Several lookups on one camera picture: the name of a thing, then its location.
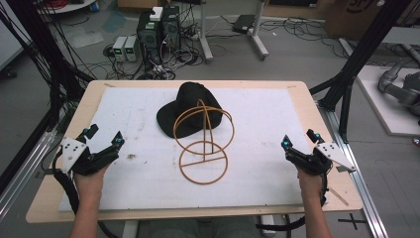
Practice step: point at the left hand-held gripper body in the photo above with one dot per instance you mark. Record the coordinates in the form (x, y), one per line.
(76, 158)

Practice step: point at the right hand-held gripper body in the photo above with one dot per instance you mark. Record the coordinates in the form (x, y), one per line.
(318, 160)

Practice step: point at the person's left hand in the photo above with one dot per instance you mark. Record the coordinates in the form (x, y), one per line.
(89, 180)

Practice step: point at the person's right hand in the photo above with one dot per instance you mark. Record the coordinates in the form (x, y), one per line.
(308, 185)

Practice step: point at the thin wooden stick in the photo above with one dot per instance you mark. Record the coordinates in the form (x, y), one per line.
(338, 196)

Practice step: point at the white foam mat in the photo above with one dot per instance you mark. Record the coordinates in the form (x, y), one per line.
(148, 185)

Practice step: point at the white floor board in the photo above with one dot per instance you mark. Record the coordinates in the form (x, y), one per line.
(379, 109)

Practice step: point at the white table leg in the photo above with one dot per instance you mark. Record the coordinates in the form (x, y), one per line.
(268, 224)
(130, 229)

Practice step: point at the black brimmed hat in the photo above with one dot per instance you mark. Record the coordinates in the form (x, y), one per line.
(191, 102)

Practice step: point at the grey bench power supply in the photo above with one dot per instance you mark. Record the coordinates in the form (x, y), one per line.
(119, 49)
(131, 49)

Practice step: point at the white desk leg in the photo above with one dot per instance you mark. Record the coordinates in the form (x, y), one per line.
(205, 36)
(259, 39)

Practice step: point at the black computer tower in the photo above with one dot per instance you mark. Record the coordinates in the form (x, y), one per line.
(149, 38)
(171, 28)

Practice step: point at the blue tape roll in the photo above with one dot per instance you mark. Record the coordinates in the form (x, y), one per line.
(94, 6)

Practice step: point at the brown cardboard box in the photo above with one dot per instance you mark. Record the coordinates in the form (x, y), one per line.
(360, 18)

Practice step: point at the black flat device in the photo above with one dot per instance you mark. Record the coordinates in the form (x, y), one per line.
(243, 23)

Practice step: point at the white box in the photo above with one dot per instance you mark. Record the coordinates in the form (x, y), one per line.
(156, 14)

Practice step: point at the aluminium rail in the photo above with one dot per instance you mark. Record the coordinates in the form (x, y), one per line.
(20, 185)
(360, 188)

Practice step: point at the black metal frame post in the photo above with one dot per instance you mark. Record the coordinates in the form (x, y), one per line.
(39, 49)
(360, 56)

